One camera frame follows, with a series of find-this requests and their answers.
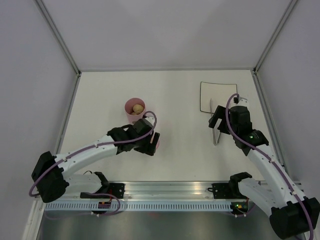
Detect metal tongs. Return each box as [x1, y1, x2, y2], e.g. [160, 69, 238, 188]
[209, 99, 221, 146]

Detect pink lunch box lid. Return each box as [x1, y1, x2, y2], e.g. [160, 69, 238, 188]
[155, 137, 160, 150]

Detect pink cylindrical lunch box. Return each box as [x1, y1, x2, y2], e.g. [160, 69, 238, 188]
[124, 97, 146, 124]

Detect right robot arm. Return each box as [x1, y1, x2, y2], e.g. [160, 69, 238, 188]
[208, 104, 320, 240]

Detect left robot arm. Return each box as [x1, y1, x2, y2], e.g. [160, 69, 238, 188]
[29, 116, 160, 203]

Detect white square plate black rim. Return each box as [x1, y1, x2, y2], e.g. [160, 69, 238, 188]
[200, 81, 238, 113]

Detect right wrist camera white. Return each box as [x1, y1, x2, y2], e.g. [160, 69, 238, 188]
[233, 97, 250, 108]

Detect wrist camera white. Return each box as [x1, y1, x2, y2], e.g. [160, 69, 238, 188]
[144, 116, 156, 128]
[233, 97, 250, 108]

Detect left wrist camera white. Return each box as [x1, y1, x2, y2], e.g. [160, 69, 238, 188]
[144, 116, 156, 128]

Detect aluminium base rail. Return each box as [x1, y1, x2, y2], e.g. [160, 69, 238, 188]
[34, 179, 308, 201]

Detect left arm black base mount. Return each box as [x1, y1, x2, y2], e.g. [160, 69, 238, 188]
[80, 182, 125, 199]

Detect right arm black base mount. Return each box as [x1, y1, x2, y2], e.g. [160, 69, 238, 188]
[206, 182, 234, 200]

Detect white slotted cable duct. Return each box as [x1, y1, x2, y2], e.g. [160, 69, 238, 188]
[45, 200, 232, 212]

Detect right aluminium frame post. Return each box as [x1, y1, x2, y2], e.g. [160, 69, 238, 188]
[252, 0, 300, 75]

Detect aluminium frame post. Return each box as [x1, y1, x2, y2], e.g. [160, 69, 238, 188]
[33, 0, 81, 77]
[252, 0, 300, 75]

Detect left aluminium frame post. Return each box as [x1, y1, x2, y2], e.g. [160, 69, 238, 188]
[33, 0, 81, 77]

